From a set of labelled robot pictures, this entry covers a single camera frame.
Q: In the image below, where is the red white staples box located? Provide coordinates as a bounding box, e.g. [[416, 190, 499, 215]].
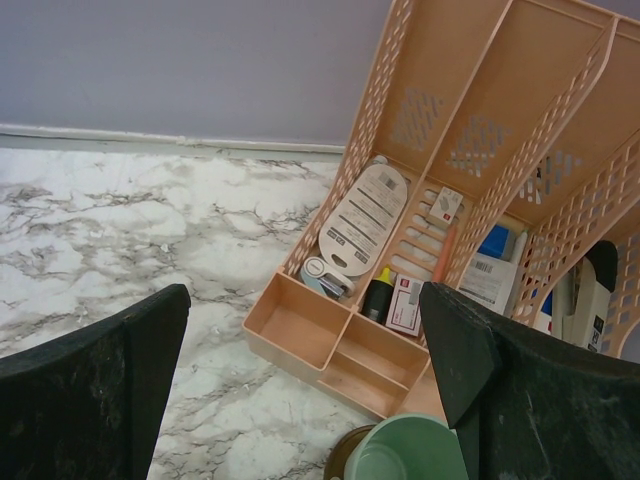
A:
[[385, 274, 423, 338]]

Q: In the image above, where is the white blue box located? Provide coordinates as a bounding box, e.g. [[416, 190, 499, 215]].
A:
[[458, 225, 517, 314]]

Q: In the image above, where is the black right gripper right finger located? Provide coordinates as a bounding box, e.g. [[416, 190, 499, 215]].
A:
[[419, 282, 639, 479]]

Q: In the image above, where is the peach compartment organizer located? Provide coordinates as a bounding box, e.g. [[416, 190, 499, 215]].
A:
[[243, 1, 639, 419]]

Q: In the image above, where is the white oval soap packet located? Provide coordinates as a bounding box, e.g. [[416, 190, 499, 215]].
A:
[[318, 162, 408, 277]]

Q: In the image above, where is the orange pencil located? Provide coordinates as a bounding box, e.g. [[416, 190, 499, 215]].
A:
[[432, 225, 457, 283]]

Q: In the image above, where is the brown oval wooden tray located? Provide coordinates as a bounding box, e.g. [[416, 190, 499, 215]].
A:
[[323, 425, 374, 480]]

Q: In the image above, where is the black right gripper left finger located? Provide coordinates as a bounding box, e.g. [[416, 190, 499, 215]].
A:
[[1, 284, 190, 479]]

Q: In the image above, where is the black yellow highlighter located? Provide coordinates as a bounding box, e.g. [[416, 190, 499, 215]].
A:
[[361, 266, 394, 325]]

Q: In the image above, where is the white stapler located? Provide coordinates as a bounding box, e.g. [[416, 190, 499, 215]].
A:
[[299, 256, 355, 301]]

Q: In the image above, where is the small white clip box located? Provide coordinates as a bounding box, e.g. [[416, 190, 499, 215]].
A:
[[429, 187, 463, 225]]

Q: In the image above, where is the green plastic cup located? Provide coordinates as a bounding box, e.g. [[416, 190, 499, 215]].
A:
[[343, 413, 468, 480]]

